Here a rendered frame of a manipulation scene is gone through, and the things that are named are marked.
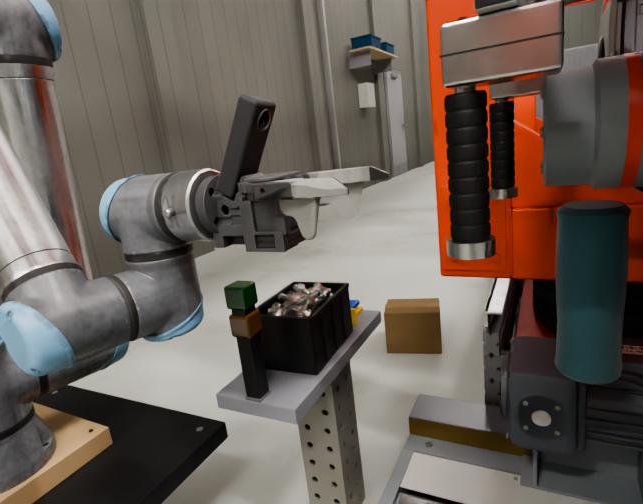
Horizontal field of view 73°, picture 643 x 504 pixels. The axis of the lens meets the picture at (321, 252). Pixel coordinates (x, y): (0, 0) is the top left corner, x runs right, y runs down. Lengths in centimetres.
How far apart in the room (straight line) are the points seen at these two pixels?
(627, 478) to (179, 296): 102
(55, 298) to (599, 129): 60
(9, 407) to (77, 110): 284
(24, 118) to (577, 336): 95
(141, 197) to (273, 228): 19
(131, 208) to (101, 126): 312
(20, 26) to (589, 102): 84
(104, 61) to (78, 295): 336
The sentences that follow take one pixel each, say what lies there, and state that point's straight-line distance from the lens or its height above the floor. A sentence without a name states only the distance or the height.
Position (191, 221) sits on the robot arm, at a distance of 53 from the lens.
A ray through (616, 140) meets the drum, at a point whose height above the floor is 84.
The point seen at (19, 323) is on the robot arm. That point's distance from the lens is 56.
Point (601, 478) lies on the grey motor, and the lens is 124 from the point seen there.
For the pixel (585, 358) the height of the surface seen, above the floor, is 52.
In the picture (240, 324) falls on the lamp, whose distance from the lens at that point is 74.
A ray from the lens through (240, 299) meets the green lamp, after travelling 72.
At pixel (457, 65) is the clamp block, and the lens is 41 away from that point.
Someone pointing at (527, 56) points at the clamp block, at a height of 91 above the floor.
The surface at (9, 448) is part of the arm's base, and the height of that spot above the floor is 41.
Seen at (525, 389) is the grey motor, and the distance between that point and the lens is 95.
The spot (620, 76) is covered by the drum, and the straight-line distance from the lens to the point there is 54.
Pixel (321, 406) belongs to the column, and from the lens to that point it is 101.
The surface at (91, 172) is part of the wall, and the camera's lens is 360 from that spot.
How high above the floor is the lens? 87
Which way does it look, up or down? 14 degrees down
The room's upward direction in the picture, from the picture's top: 7 degrees counter-clockwise
